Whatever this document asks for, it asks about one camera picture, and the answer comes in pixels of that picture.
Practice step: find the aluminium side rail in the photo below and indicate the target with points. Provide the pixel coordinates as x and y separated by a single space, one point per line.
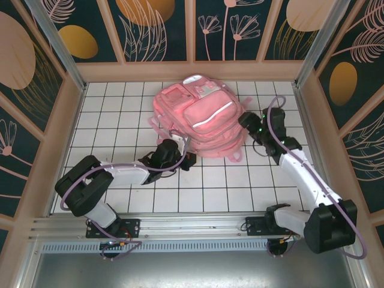
67 150
306 120

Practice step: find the aluminium corner post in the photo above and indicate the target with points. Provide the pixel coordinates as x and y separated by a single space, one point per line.
58 42
320 42

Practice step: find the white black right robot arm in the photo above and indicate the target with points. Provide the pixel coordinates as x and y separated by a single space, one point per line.
303 174

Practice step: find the grey metal panel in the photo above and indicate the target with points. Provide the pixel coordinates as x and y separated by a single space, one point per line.
192 270

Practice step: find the aluminium mounting rail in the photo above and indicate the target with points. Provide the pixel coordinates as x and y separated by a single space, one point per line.
192 223

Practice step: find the pink backpack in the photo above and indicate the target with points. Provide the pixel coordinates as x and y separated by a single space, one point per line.
204 120

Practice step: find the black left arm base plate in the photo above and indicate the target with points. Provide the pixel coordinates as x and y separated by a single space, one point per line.
129 228

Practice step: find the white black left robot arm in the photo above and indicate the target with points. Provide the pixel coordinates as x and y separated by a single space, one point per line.
126 175

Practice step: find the yellow power connector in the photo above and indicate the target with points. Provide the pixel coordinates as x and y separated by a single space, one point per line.
285 240
120 245

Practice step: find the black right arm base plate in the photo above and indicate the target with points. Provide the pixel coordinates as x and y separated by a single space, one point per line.
255 226

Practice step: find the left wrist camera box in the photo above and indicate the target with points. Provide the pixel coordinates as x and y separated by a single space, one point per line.
177 138

